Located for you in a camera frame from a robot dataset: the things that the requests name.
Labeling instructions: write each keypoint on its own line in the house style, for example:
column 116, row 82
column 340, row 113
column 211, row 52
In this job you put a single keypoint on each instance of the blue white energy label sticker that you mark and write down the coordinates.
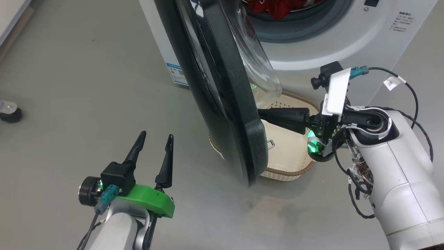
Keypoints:
column 177, row 73

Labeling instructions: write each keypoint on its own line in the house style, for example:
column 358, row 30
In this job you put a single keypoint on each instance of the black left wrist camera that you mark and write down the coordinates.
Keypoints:
column 116, row 178

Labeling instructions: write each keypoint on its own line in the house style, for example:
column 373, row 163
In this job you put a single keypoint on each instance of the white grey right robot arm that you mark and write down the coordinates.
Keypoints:
column 399, row 173

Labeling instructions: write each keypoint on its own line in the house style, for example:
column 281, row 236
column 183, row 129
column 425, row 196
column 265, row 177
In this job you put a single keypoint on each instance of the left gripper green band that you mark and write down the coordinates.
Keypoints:
column 152, row 201

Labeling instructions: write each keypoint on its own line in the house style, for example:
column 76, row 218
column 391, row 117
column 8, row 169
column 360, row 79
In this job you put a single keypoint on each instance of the black caster wheel grey leg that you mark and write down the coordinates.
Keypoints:
column 12, row 114

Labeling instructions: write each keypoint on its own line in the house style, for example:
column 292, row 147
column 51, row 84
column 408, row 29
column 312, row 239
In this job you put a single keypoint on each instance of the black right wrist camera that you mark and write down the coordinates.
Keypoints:
column 327, row 74

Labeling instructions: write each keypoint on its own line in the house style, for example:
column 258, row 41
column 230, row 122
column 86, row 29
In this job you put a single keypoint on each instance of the cream perforated laundry basket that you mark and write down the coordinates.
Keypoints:
column 288, row 149

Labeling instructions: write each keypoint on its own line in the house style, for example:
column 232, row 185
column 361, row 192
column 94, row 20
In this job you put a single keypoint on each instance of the grey rubber door seal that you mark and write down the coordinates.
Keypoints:
column 298, row 29

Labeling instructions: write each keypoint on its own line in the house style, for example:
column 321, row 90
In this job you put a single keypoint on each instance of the red printed jersey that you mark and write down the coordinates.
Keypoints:
column 281, row 9

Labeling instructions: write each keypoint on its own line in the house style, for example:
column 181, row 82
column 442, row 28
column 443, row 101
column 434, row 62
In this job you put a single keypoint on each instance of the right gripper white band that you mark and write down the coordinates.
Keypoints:
column 334, row 93

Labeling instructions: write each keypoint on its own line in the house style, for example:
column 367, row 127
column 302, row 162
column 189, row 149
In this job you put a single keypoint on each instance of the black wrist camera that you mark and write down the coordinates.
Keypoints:
column 327, row 74
column 116, row 178

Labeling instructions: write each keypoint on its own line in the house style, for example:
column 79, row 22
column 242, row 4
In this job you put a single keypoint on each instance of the white front-load washing machine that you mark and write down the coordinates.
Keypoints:
column 347, row 45

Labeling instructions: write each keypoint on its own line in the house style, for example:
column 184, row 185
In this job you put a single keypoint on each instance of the black glass washing machine door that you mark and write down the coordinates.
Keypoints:
column 222, row 86

